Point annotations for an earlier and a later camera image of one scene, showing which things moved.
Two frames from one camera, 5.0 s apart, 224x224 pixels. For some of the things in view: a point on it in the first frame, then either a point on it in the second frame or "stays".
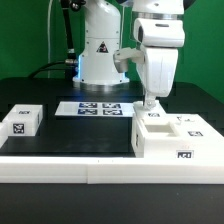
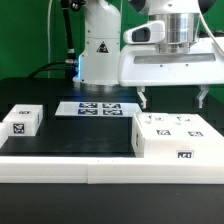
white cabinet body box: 175,135 stays
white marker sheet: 95,108 stays
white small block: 155,114 -> 158,127
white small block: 193,126 stays
